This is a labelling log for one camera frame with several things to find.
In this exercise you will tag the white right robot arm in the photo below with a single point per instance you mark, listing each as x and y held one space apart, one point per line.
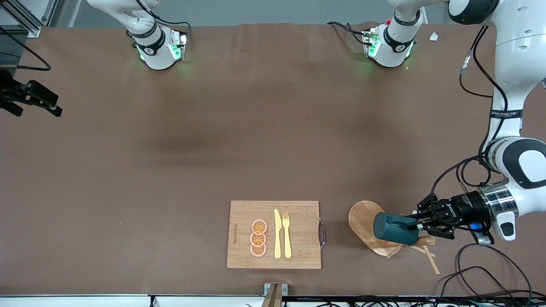
158 55

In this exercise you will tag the brown angled bar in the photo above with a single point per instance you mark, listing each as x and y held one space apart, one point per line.
273 298

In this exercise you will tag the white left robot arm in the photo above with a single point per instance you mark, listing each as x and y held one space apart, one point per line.
520 42

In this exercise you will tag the bamboo cutting board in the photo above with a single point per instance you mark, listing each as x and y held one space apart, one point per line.
298 238

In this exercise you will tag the aluminium frame profile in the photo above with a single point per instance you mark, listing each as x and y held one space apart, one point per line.
32 25

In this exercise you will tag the small white paper scrap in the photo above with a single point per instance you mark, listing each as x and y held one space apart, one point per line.
434 36

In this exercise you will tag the orange slice toy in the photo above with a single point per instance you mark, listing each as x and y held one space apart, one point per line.
259 227

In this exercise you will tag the grey metal bracket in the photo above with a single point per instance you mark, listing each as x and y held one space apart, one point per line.
285 289

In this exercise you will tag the yellow plastic fork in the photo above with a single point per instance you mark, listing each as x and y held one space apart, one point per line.
287 243

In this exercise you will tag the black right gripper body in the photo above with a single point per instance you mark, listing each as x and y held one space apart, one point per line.
8 93

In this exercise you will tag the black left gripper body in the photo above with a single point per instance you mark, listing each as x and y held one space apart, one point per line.
466 206

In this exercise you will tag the yellow plastic knife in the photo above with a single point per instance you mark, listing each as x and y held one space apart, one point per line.
277 238

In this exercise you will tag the dark green cup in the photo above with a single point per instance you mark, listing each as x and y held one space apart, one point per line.
392 228

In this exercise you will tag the wooden cup rack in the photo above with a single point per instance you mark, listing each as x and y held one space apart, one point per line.
362 217

